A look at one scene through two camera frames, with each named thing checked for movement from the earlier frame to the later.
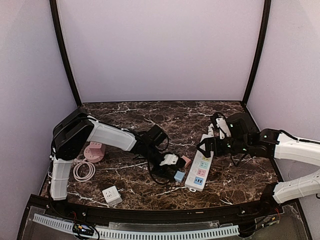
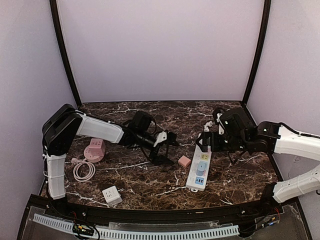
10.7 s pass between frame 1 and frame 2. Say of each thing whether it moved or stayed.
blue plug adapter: moved
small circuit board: stayed
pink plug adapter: stayed
